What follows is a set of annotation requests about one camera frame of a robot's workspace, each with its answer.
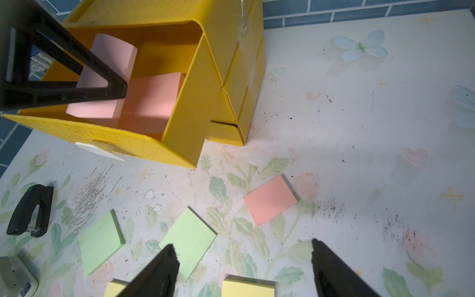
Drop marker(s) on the pen tube blue lid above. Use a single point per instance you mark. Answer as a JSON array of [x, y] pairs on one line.
[[40, 62]]

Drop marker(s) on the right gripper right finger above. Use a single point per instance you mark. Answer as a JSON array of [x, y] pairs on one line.
[[334, 278]]

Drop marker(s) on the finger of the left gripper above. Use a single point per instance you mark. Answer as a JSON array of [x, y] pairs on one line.
[[76, 75]]

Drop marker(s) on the yellow sticky pad right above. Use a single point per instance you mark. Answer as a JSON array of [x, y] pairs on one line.
[[236, 286]]

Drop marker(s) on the green sticky pad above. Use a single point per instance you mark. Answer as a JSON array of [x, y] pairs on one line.
[[191, 238], [100, 242]]

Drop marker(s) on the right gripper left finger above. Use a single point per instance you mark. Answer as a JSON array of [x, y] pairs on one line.
[[158, 278]]

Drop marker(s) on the yellow sticky pad left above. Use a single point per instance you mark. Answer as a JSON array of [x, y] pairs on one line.
[[114, 288]]

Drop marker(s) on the grey green case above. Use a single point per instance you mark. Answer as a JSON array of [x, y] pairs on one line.
[[16, 279]]

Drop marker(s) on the yellow drawer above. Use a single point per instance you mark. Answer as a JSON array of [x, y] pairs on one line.
[[171, 99]]

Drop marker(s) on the yellow sticky pad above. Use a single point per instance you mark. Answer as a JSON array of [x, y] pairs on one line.
[[236, 286], [114, 288]]

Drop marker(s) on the black stapler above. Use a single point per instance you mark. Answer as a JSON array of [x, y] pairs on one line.
[[32, 212]]

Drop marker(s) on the yellow drawer cabinet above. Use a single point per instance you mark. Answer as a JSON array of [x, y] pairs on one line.
[[237, 74]]

